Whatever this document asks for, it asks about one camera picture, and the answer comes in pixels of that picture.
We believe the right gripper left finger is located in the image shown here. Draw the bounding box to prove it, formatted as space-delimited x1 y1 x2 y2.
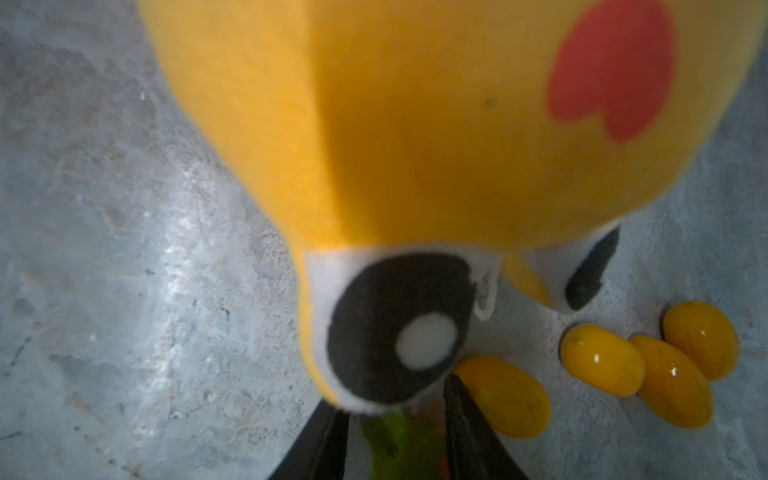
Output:
269 400 350 480

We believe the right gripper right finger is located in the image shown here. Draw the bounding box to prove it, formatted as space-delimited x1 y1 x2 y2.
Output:
443 374 528 480

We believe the pale fake strawberry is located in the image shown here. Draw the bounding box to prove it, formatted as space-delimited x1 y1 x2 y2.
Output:
361 412 449 480

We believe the yellow fake kumquat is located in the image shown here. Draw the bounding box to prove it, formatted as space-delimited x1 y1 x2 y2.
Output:
661 300 740 381
454 356 552 439
560 324 646 398
630 335 715 429

